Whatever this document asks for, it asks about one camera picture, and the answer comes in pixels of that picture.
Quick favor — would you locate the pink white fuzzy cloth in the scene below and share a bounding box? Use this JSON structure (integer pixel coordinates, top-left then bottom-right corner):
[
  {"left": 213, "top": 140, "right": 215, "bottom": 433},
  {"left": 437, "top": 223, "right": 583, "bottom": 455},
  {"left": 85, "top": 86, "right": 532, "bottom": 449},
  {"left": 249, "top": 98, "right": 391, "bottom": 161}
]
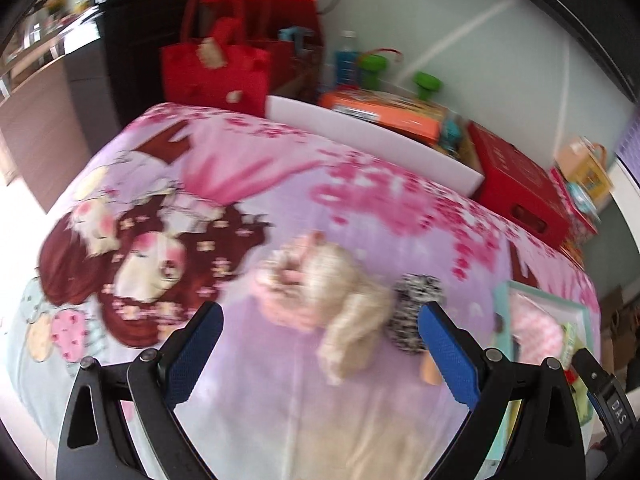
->
[{"left": 510, "top": 292, "right": 563, "bottom": 365}]

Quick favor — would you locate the beige makeup sponge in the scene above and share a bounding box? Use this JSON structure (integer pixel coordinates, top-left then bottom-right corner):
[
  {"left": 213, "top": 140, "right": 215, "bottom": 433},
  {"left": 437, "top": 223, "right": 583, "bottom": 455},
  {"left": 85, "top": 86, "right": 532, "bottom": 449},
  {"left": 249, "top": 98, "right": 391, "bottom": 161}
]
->
[{"left": 420, "top": 351, "right": 442, "bottom": 386}]

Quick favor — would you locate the leopard print scrunchie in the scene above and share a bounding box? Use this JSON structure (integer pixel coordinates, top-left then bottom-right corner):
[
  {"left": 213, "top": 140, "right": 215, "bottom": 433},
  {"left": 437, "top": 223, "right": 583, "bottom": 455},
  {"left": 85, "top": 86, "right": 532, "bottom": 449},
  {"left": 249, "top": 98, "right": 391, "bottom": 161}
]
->
[{"left": 386, "top": 273, "right": 446, "bottom": 354}]

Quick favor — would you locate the pink floral scrunchie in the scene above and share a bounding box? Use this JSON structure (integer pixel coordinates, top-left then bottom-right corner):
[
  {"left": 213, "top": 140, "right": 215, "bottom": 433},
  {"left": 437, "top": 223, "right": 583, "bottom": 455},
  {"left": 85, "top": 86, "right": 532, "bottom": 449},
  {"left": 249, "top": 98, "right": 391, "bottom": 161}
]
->
[{"left": 254, "top": 231, "right": 326, "bottom": 332}]

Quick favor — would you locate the cream lace scrunchie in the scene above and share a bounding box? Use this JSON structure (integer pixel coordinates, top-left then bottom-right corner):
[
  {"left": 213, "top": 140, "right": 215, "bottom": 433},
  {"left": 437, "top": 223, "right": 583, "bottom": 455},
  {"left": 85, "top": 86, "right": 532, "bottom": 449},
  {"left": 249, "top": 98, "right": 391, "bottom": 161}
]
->
[{"left": 302, "top": 243, "right": 394, "bottom": 386}]

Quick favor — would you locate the red tape roll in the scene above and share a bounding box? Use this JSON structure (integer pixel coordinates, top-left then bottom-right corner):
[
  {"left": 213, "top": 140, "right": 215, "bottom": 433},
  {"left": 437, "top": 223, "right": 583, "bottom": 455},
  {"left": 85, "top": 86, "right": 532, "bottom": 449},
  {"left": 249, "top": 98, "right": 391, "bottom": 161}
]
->
[{"left": 564, "top": 368, "right": 579, "bottom": 385}]

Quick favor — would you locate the teal rimmed white tray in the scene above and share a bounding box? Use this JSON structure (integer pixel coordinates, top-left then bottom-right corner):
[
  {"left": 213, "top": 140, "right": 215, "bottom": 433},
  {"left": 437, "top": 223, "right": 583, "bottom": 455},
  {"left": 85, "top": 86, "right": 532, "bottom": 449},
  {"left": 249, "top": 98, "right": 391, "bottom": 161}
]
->
[{"left": 487, "top": 279, "right": 601, "bottom": 463}]

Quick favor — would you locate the red white patterned box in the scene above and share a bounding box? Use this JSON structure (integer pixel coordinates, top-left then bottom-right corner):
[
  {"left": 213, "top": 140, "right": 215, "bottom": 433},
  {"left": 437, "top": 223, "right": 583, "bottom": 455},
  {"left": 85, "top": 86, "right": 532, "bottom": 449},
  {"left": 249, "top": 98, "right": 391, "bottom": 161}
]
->
[{"left": 548, "top": 167, "right": 598, "bottom": 269}]

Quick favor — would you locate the wet wipes pack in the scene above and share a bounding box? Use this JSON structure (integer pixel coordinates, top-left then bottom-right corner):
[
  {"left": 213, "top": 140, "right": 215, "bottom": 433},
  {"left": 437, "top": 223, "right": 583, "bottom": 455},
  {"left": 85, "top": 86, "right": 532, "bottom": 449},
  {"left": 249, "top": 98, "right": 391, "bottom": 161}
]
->
[{"left": 566, "top": 182, "right": 600, "bottom": 222}]

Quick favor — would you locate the white shelf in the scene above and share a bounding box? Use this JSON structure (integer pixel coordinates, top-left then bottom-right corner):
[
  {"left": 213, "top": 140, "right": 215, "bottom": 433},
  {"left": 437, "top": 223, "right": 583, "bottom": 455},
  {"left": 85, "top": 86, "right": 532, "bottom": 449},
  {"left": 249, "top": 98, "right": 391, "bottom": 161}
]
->
[{"left": 608, "top": 158, "right": 640, "bottom": 246}]

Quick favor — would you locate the red gift box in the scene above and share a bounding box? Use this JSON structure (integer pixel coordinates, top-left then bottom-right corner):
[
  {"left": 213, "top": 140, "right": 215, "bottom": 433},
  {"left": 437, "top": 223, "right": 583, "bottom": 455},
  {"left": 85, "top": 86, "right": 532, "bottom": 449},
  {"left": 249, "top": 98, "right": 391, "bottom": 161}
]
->
[{"left": 466, "top": 122, "right": 570, "bottom": 249}]

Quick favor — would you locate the yellow beige small bag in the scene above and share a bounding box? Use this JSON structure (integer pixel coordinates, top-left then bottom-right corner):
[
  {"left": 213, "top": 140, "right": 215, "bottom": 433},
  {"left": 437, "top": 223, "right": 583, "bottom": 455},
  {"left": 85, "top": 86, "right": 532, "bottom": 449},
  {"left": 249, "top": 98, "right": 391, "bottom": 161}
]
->
[{"left": 554, "top": 136, "right": 613, "bottom": 208}]

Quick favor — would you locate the purple perforated basket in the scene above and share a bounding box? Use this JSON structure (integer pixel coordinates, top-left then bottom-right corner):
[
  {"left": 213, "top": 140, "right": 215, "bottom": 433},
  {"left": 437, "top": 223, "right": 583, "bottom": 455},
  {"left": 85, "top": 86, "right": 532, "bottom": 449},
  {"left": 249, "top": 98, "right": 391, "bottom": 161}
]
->
[{"left": 615, "top": 108, "right": 640, "bottom": 182}]

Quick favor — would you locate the cartoon print bed sheet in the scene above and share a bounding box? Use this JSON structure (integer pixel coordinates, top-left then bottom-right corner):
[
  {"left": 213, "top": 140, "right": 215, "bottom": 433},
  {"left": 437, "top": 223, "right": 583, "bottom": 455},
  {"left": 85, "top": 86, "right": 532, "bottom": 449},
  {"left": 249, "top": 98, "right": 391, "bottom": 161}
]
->
[{"left": 8, "top": 103, "right": 600, "bottom": 479}]

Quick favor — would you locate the teal plastic toy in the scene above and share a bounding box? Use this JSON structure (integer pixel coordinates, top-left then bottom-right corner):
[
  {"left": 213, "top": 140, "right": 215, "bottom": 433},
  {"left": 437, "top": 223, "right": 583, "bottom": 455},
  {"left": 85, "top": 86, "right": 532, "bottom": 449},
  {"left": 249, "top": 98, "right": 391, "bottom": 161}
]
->
[{"left": 438, "top": 119, "right": 462, "bottom": 157}]

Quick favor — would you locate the white foam board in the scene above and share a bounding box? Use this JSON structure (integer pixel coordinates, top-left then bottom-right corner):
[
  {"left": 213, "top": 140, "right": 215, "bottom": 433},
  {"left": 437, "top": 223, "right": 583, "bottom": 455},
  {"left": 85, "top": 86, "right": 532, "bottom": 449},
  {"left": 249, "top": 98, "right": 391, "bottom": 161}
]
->
[{"left": 266, "top": 96, "right": 484, "bottom": 197}]

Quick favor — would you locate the orange cardboard box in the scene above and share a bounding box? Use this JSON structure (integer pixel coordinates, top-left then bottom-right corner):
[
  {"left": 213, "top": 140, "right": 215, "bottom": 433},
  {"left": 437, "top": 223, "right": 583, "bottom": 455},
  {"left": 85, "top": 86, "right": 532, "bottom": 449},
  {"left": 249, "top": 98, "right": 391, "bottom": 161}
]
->
[{"left": 319, "top": 89, "right": 448, "bottom": 145}]

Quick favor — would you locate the green dumbbell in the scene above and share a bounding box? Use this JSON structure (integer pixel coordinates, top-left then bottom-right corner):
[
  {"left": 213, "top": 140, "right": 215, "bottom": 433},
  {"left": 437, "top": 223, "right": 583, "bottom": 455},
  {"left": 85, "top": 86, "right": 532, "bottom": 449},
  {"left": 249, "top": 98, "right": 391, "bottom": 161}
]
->
[
  {"left": 413, "top": 72, "right": 442, "bottom": 101},
  {"left": 358, "top": 53, "right": 388, "bottom": 91}
]

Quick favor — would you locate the red felt handbag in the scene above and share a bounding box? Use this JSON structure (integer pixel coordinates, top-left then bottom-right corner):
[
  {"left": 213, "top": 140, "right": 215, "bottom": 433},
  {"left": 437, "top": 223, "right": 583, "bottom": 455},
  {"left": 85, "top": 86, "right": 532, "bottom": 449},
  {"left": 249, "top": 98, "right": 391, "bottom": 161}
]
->
[{"left": 160, "top": 0, "right": 295, "bottom": 117}]

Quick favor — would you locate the blue water bottle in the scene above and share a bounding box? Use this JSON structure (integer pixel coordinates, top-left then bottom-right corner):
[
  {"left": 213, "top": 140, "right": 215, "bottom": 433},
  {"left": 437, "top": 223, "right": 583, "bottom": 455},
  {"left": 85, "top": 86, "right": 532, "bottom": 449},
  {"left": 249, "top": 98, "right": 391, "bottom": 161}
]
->
[{"left": 334, "top": 30, "right": 359, "bottom": 88}]

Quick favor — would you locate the black cabinet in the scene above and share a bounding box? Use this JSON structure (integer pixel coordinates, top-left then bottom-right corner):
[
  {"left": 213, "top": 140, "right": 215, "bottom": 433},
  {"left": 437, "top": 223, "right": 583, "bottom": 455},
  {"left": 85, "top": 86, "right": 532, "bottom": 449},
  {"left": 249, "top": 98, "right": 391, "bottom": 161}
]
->
[{"left": 63, "top": 0, "right": 186, "bottom": 127}]

